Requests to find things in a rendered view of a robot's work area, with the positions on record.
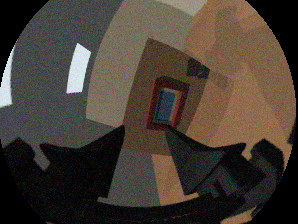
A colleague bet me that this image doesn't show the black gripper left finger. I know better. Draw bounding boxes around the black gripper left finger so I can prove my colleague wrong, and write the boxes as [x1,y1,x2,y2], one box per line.
[39,125,125,198]

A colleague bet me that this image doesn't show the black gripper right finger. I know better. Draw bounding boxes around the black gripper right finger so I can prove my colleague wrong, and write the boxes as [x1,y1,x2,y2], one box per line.
[165,125,246,196]

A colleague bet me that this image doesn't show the dark red picture frame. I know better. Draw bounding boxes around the dark red picture frame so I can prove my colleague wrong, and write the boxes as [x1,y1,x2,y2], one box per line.
[146,79,188,131]

